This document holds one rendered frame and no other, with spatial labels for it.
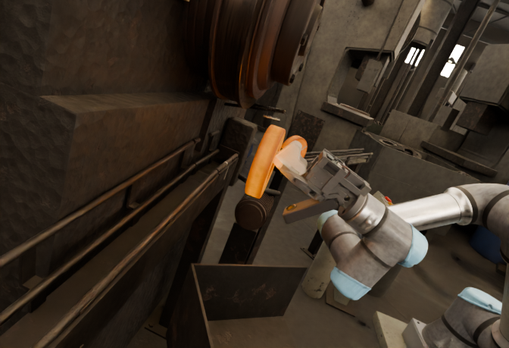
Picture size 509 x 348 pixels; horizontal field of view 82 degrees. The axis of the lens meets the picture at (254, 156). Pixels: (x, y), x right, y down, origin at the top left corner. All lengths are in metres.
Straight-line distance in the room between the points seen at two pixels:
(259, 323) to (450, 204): 0.54
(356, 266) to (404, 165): 2.36
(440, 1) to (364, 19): 6.42
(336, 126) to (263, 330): 2.99
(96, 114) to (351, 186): 0.45
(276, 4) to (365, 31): 2.88
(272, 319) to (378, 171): 2.40
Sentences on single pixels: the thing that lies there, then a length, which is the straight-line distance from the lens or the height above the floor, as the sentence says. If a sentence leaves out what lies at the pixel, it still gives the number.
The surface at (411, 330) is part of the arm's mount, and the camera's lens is 1.31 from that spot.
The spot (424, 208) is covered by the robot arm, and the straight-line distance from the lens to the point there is 0.82.
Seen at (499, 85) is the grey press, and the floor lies 1.70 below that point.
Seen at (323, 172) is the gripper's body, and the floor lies 0.86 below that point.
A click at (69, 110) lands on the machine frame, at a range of 0.43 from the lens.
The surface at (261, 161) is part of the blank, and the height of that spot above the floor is 0.84.
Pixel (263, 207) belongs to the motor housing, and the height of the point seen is 0.52.
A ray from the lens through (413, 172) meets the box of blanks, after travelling 3.03.
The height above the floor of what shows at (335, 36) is 1.56.
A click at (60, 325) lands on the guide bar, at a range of 0.44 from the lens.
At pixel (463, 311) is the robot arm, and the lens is 1.19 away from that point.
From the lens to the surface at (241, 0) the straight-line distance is 0.60.
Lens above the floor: 1.00
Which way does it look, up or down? 17 degrees down
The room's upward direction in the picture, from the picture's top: 21 degrees clockwise
